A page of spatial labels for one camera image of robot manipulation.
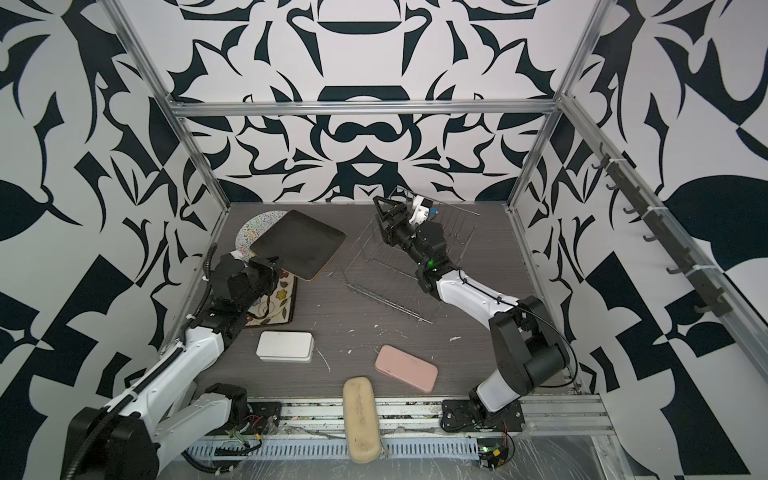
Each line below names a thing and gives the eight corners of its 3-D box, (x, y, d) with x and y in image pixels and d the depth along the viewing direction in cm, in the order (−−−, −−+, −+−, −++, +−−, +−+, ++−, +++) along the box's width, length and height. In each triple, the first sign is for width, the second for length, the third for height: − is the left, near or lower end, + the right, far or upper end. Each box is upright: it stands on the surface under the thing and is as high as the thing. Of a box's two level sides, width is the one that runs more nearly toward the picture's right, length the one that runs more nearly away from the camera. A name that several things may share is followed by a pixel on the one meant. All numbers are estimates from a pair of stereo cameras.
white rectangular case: (259, 362, 84) (253, 356, 80) (266, 337, 89) (260, 331, 85) (312, 362, 84) (309, 356, 81) (316, 338, 89) (313, 331, 85)
